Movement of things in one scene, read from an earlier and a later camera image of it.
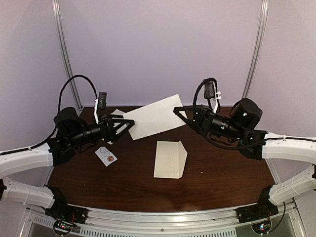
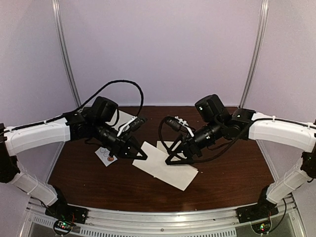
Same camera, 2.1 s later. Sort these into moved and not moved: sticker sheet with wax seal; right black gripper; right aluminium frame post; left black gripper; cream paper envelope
Moved: left black gripper; cream paper envelope; right black gripper
Not moved: right aluminium frame post; sticker sheet with wax seal
